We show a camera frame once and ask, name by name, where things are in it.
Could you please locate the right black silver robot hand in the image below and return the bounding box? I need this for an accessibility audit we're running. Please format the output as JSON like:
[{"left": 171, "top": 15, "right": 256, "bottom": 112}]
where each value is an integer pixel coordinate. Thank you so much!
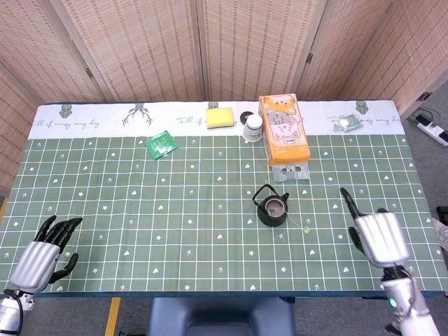
[{"left": 339, "top": 187, "right": 411, "bottom": 270}]

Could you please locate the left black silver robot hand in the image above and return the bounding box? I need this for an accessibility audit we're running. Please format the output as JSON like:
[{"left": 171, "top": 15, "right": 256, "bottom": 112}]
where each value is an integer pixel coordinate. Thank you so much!
[{"left": 8, "top": 215, "right": 84, "bottom": 294}]

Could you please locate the tea bag with string tag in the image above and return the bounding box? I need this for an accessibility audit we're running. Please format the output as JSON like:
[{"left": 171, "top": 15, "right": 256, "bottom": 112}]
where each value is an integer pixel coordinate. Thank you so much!
[{"left": 267, "top": 206, "right": 313, "bottom": 235}]

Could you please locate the blue robot base seat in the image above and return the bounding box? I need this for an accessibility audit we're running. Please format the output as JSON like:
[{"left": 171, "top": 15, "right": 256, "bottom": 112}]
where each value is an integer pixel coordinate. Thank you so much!
[{"left": 146, "top": 296, "right": 297, "bottom": 336}]

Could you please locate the black cast iron teapot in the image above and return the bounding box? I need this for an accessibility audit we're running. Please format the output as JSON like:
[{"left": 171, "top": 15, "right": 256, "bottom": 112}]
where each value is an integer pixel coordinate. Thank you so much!
[{"left": 251, "top": 183, "right": 291, "bottom": 228}]

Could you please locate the green packet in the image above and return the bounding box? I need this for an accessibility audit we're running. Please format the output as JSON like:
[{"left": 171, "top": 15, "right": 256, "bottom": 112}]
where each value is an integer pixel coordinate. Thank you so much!
[{"left": 145, "top": 129, "right": 179, "bottom": 161}]

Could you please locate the grey crumpled cloth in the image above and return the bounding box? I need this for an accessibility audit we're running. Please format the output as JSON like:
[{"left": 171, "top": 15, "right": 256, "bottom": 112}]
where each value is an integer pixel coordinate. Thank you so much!
[{"left": 432, "top": 218, "right": 448, "bottom": 251}]

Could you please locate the yellow floor tape strip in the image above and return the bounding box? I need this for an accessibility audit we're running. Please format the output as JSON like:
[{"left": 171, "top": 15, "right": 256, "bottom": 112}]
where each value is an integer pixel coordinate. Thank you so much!
[{"left": 104, "top": 297, "right": 122, "bottom": 336}]

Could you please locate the white power strip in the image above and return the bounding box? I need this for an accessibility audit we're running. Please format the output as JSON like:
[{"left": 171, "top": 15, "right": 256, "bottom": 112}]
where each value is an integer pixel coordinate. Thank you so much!
[{"left": 416, "top": 120, "right": 448, "bottom": 147}]

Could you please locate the orange cat tissue pack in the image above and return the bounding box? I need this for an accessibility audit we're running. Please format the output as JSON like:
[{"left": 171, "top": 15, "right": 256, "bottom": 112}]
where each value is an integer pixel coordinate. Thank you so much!
[{"left": 258, "top": 93, "right": 312, "bottom": 167}]

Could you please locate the green grid tablecloth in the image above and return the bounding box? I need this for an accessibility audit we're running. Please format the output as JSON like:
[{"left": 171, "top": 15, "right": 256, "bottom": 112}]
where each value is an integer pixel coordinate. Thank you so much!
[{"left": 0, "top": 100, "right": 448, "bottom": 298}]

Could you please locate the white paper cup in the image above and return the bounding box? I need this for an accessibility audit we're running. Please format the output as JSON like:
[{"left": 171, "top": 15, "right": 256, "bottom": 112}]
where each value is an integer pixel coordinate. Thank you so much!
[{"left": 242, "top": 114, "right": 264, "bottom": 143}]

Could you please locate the yellow sponge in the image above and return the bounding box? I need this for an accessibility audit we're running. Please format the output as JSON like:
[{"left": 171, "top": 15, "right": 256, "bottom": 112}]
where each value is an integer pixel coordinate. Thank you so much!
[{"left": 204, "top": 106, "right": 235, "bottom": 130}]

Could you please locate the woven folding screen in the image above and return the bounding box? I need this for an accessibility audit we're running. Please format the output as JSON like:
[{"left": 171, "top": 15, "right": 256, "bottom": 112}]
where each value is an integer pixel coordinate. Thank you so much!
[{"left": 0, "top": 0, "right": 448, "bottom": 197}]

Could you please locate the black power adapter with cable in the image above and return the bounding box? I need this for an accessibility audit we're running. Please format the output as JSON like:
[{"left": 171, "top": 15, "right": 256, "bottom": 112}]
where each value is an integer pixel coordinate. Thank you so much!
[{"left": 405, "top": 107, "right": 442, "bottom": 127}]

